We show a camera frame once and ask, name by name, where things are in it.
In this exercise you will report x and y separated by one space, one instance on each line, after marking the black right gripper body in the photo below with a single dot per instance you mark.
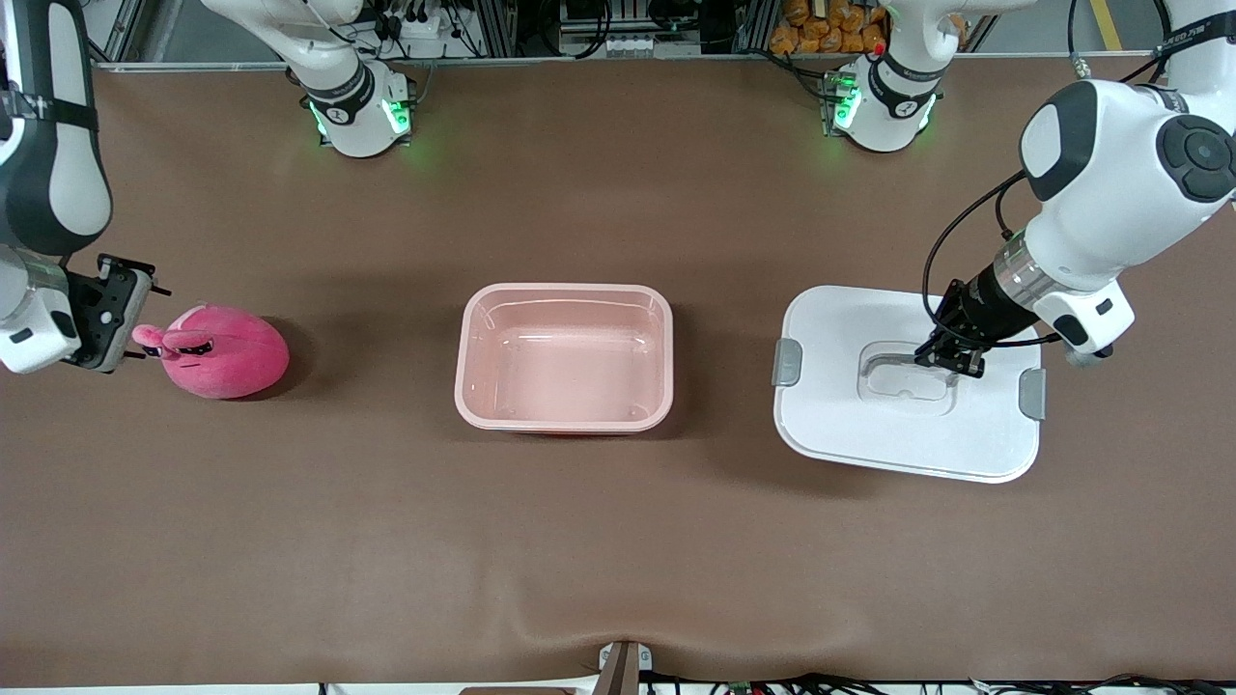
99 314

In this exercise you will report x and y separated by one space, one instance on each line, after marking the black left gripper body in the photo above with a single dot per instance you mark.
982 301

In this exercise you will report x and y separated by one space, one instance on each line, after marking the pink plush toy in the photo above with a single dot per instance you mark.
232 367

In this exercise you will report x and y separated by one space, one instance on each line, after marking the white box lid grey clips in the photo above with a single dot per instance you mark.
850 434

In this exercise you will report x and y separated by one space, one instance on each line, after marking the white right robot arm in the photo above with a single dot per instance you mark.
58 164

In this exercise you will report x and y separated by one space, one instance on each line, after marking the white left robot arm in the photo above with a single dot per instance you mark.
1110 193

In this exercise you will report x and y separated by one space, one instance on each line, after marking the pink plastic box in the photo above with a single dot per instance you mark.
565 357

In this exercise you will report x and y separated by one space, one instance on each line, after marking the pile of orange objects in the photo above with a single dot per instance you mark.
821 34

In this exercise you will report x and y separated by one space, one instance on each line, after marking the brown table mat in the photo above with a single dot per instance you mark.
676 560

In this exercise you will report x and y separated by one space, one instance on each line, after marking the white power strip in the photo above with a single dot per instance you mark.
420 29

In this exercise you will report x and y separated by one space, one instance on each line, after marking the white connector strip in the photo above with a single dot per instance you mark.
632 44

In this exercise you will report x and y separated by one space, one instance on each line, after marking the aluminium frame strut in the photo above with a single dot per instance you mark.
497 24
753 24
128 29

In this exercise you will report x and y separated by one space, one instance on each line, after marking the aluminium table edge rail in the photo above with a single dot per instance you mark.
628 61

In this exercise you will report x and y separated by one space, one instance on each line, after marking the grey bracket with brown post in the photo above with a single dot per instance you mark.
623 671

